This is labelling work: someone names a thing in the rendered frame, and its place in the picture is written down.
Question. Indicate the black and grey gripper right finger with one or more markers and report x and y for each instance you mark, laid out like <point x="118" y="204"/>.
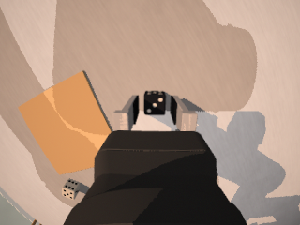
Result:
<point x="184" y="119"/>

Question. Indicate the white die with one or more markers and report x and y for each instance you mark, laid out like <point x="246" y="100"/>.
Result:
<point x="70" y="189"/>

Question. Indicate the orange flat mat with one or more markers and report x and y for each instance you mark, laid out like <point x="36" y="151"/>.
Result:
<point x="67" y="123"/>

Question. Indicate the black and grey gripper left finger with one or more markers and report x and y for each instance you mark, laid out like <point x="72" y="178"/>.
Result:
<point x="125" y="118"/>

